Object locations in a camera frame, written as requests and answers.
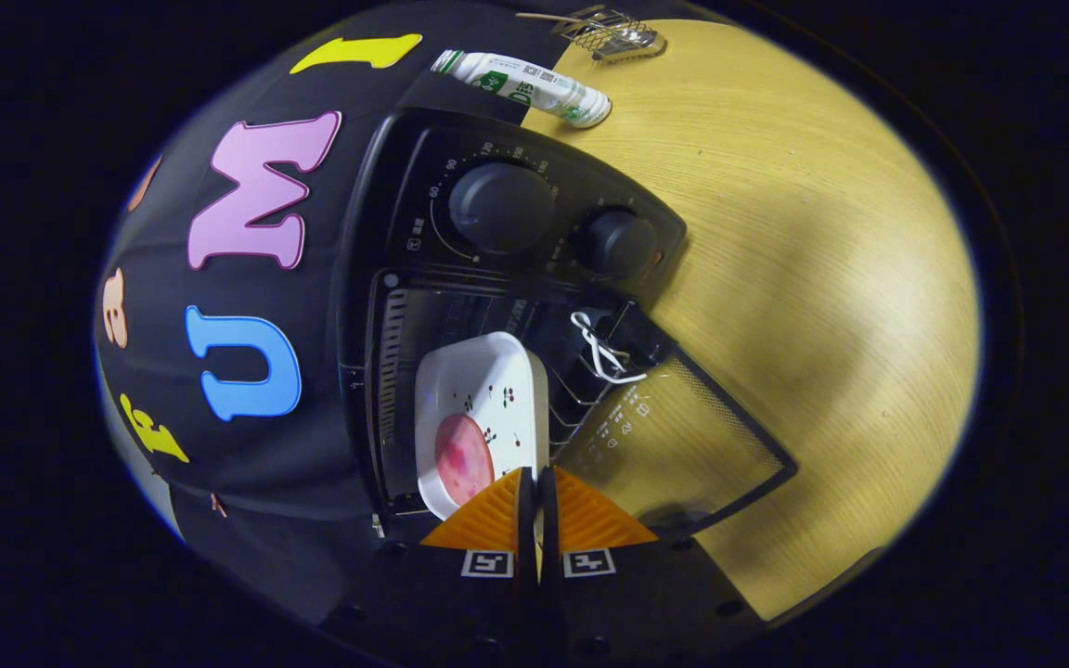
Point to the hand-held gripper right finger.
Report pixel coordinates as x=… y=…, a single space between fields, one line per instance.
x=618 y=603

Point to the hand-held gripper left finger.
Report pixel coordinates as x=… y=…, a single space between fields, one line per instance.
x=460 y=603

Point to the pink ham slice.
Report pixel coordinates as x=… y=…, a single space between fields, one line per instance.
x=463 y=459

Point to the white square plate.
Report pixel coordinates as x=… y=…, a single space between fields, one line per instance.
x=488 y=371

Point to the black toaster oven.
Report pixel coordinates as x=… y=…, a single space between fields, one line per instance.
x=497 y=209

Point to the black backdrop cloth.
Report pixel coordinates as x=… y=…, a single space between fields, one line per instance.
x=312 y=464

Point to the pink cloth clip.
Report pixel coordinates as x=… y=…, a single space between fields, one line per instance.
x=218 y=506

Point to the white bottle green label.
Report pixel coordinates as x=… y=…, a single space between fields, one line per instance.
x=525 y=85

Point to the wooden stick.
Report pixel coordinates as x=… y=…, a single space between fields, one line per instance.
x=544 y=17

